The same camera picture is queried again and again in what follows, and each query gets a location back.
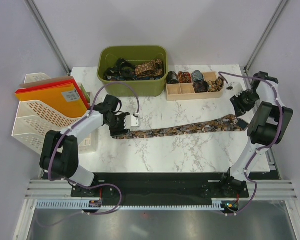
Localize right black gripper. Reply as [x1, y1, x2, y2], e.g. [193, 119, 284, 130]
[229, 89, 260, 119]

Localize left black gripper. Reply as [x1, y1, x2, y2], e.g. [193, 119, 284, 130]
[105, 112, 130, 138]

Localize brown cat pattern tie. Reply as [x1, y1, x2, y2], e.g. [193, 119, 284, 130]
[112, 114, 249, 140]

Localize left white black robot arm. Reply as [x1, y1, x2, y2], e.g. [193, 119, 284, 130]
[39, 95, 130, 197]

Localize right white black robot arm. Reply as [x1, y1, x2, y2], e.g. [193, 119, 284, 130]
[218, 71, 294, 197]

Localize black ties in bin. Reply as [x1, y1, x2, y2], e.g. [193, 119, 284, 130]
[103, 58, 137, 81]

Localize brown patterned loose tie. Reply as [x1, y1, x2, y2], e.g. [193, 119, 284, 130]
[207, 76, 225, 93]

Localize dark patterned rolled tie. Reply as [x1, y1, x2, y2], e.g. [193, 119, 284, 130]
[192, 80, 209, 93]

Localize grey blue rolled tie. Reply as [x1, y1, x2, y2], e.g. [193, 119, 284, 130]
[191, 70, 204, 83]

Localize orange folder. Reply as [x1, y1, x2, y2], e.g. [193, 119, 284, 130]
[15, 83, 89, 118]

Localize wooden compartment tray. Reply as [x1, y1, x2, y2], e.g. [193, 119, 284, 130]
[165, 71, 224, 101]

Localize red folder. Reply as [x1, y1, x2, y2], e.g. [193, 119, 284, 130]
[15, 77, 91, 104]

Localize olive green plastic bin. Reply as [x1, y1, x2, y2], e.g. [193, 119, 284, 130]
[97, 45, 168, 97]

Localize red patterned rolled tie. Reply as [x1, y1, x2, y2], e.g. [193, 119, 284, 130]
[178, 71, 192, 84]

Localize brown patterned tie in bin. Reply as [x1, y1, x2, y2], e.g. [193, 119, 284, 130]
[134, 58, 164, 78]

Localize black rolled tie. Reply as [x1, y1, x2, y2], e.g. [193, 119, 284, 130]
[166, 71, 179, 85]

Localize white plastic file rack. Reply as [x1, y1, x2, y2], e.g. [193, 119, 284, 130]
[11, 72, 97, 155]

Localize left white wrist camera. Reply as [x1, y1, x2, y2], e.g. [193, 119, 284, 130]
[124, 114, 141, 130]

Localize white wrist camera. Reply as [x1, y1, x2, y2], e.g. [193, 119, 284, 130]
[226, 82, 244, 97]
[124, 114, 141, 130]

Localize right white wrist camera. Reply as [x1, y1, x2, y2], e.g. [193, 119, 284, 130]
[226, 82, 244, 97]

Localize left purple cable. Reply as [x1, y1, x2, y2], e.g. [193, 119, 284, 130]
[36, 81, 141, 227]

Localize purple cable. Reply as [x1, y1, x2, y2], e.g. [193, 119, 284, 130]
[36, 81, 141, 227]
[218, 71, 285, 217]

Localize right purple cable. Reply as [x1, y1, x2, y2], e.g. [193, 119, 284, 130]
[218, 71, 285, 217]

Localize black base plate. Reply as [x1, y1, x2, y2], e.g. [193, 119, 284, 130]
[71, 172, 249, 206]

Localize right aluminium corner post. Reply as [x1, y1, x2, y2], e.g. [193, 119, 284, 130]
[242, 0, 290, 74]

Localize aluminium corner post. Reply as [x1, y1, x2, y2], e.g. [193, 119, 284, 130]
[242, 0, 290, 74]
[24, 0, 72, 76]

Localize white slotted cable duct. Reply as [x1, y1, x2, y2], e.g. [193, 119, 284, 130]
[35, 199, 238, 211]

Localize aluminium rail frame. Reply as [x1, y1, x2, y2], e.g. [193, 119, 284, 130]
[25, 180, 297, 201]

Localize left aluminium corner post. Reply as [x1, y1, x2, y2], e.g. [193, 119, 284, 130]
[24, 0, 72, 76]

